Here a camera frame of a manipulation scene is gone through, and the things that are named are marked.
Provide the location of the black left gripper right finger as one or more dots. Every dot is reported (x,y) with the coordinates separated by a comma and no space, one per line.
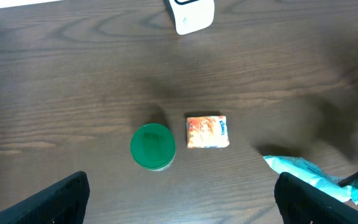
(299,202)

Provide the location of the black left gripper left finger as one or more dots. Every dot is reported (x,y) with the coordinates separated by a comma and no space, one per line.
(63,202)

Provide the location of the teal wet wipes pack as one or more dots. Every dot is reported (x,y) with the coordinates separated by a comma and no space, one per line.
(313,175)

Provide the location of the orange Kleenex tissue pack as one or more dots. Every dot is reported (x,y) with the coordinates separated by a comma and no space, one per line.
(207,132)

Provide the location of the white barcode scanner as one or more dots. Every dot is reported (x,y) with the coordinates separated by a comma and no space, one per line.
(192,15)

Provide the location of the green lid jar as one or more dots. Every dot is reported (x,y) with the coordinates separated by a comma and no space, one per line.
(153,147)

